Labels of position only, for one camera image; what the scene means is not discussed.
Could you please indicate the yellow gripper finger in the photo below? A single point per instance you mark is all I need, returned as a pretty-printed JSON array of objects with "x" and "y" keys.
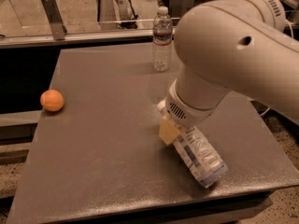
[{"x": 169, "y": 130}]

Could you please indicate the horizontal metal rail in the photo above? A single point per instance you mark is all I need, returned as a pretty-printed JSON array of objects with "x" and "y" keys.
[{"x": 74, "y": 39}]

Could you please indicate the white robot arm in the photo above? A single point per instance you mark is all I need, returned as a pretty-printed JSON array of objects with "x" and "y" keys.
[{"x": 231, "y": 45}]

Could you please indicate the clear red label bottle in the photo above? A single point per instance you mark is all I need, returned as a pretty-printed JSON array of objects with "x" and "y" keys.
[{"x": 162, "y": 40}]

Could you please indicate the left metal bracket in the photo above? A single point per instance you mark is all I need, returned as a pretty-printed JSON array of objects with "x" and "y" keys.
[{"x": 55, "y": 20}]

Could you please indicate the orange fruit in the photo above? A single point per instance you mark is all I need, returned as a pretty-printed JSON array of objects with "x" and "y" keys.
[{"x": 52, "y": 100}]

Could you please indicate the blue label plastic bottle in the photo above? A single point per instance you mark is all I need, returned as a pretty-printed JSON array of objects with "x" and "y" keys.
[{"x": 202, "y": 159}]

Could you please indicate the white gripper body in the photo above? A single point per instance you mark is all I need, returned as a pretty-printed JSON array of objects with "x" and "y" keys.
[{"x": 183, "y": 113}]

